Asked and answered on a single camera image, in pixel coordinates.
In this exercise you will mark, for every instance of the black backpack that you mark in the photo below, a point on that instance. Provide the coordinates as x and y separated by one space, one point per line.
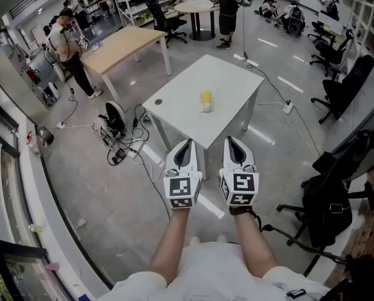
327 209

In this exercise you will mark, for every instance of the white metal shelf rack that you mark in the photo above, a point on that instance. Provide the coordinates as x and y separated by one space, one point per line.
366 24

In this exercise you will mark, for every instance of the black clip device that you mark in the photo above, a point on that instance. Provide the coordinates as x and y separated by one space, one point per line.
295 293

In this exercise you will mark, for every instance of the white rectangular table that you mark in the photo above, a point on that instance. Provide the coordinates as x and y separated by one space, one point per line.
211 83

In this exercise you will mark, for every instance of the large black-framed window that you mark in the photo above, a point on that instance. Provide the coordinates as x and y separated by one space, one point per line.
5 199

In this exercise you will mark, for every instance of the round white table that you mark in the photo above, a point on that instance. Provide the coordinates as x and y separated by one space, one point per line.
196 6

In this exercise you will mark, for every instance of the black office chair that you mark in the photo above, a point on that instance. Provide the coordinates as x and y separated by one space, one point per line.
321 31
352 83
330 53
356 155
163 17

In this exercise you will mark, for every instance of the person's left forearm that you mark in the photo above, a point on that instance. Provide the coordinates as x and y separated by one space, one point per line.
171 246

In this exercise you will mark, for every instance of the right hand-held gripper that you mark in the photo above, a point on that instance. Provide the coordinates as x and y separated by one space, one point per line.
240 187

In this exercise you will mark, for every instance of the person's white shoe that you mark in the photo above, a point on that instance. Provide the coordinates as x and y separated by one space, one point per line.
195 240

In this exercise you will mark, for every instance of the light wooden table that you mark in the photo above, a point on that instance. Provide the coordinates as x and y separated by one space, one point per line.
124 47

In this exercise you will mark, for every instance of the person's white shirt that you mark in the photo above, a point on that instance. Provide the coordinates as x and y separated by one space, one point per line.
215 271

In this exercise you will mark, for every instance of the small white round robot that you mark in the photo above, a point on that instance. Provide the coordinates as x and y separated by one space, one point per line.
51 92

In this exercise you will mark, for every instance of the person's right forearm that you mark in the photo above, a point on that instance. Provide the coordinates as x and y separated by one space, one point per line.
255 246

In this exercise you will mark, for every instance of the white power strip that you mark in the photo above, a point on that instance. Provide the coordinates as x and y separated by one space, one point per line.
60 125
288 107
137 148

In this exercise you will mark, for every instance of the yellow oval soap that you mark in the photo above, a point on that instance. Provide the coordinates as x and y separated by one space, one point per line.
206 96

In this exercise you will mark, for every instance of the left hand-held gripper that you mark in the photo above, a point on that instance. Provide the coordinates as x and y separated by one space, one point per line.
182 188

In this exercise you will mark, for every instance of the black bag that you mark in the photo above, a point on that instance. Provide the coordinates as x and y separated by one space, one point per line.
365 277

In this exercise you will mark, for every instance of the white wheeled floor device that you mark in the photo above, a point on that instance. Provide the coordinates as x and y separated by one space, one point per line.
113 121

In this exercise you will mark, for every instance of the black charger box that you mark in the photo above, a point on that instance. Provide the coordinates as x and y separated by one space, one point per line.
119 157

